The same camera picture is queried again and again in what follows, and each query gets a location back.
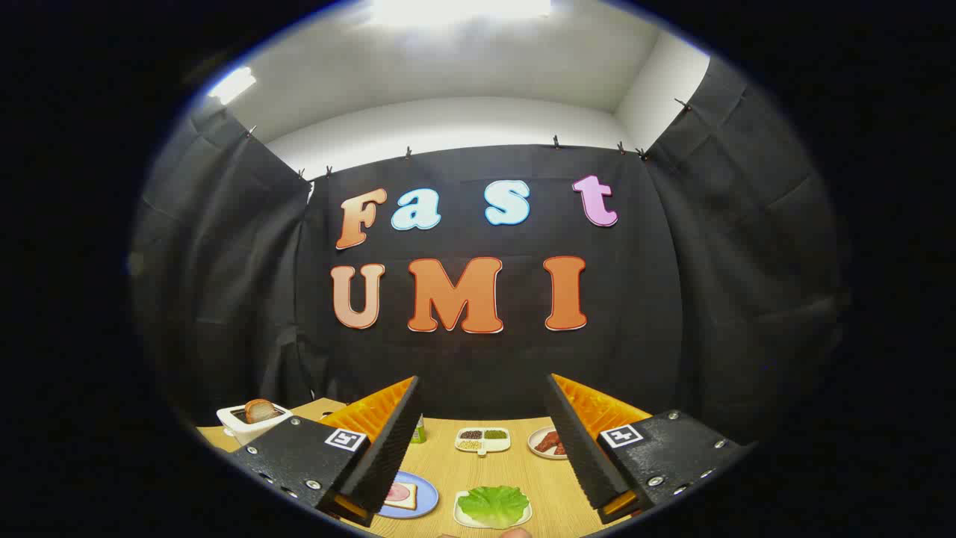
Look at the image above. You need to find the white toaster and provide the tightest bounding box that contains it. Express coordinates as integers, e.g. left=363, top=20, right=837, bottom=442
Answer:
left=217, top=401, right=294, bottom=447

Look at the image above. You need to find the small ceiling light panel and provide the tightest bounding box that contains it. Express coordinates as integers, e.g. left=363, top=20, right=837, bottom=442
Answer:
left=208, top=66, right=257, bottom=105

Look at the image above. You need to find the large ceiling light panel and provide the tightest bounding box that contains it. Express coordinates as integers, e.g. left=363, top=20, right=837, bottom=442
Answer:
left=370, top=0, right=553, bottom=27

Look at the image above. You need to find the green lettuce leaf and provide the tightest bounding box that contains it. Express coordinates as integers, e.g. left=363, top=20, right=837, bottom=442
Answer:
left=457, top=486, right=530, bottom=529

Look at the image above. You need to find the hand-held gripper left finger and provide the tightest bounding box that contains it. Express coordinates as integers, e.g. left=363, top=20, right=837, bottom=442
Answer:
left=228, top=376, right=421, bottom=528

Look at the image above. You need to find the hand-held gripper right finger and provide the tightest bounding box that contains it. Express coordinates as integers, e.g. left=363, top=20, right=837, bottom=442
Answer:
left=544, top=374, right=753, bottom=526

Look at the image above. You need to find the blue plate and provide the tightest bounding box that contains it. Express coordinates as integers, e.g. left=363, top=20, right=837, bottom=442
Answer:
left=377, top=471, right=440, bottom=519

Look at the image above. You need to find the white divided dish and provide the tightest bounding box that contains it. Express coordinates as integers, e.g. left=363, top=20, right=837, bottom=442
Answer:
left=455, top=427, right=512, bottom=457

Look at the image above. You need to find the black backdrop cloth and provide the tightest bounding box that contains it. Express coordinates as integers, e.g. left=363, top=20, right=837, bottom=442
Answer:
left=127, top=56, right=852, bottom=449

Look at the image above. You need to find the white oval plate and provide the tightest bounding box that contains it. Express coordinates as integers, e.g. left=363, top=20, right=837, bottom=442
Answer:
left=527, top=426, right=568, bottom=460

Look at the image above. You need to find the small white square plate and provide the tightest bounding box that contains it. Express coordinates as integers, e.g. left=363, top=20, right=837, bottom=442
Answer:
left=453, top=489, right=534, bottom=531

